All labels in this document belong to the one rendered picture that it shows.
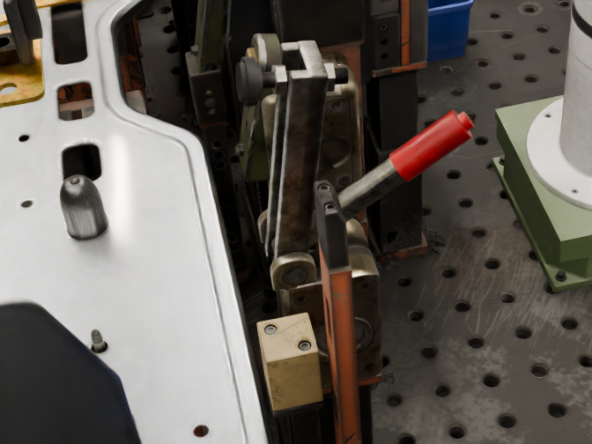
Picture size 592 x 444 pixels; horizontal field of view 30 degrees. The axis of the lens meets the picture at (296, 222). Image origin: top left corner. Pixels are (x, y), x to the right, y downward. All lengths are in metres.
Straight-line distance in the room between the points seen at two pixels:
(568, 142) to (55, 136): 0.54
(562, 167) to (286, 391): 0.58
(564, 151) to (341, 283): 0.64
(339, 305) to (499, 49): 0.94
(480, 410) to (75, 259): 0.45
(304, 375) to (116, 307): 0.18
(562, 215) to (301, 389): 0.53
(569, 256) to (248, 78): 0.61
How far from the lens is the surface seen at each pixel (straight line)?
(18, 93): 0.60
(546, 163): 1.21
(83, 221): 0.86
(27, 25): 0.61
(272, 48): 0.85
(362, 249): 0.76
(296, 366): 0.69
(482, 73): 1.48
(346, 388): 0.69
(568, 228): 1.16
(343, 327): 0.64
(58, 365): 0.39
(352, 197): 0.72
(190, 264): 0.83
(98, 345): 0.79
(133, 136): 0.95
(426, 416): 1.10
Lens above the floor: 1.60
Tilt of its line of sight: 45 degrees down
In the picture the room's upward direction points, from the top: 6 degrees counter-clockwise
